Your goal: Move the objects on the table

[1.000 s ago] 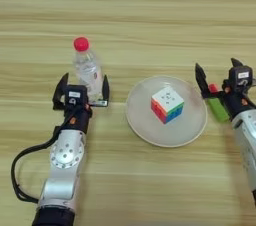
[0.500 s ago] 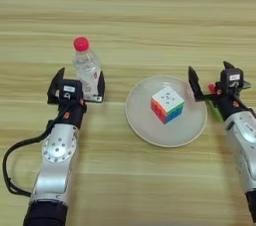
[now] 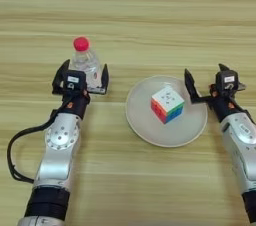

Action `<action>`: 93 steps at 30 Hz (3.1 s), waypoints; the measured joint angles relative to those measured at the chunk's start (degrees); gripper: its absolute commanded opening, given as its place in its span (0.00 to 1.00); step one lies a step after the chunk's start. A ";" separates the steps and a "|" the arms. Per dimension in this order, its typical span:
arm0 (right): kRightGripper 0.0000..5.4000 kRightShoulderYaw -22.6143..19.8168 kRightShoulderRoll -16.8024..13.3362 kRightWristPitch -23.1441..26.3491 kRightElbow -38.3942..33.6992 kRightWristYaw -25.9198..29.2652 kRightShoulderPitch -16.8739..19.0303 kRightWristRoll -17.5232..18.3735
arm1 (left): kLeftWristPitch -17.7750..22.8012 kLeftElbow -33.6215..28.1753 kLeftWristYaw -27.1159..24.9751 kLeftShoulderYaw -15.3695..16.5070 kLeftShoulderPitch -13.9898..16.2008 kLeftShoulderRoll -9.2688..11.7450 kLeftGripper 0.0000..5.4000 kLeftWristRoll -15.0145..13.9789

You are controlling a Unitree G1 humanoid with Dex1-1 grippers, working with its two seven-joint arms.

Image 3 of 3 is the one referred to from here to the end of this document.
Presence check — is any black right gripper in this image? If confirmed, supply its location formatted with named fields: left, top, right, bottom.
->
left=184, top=63, right=247, bottom=124

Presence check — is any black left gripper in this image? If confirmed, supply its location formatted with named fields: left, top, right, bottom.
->
left=51, top=59, right=110, bottom=119

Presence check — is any clear bottle with red cap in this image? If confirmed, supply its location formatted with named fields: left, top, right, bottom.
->
left=71, top=36, right=103, bottom=90

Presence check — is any colourful puzzle cube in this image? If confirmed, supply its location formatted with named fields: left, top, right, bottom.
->
left=150, top=85, right=186, bottom=125

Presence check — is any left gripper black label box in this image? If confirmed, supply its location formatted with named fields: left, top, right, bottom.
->
left=62, top=69, right=88, bottom=92

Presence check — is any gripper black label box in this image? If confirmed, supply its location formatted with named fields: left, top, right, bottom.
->
left=62, top=69, right=88, bottom=92
left=215, top=69, right=240, bottom=94

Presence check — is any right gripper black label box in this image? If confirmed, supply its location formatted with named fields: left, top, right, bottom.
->
left=215, top=69, right=240, bottom=94

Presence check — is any round white plate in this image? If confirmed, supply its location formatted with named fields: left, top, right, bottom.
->
left=125, top=75, right=208, bottom=148

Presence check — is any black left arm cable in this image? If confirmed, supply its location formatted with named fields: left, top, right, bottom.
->
left=6, top=109, right=65, bottom=184

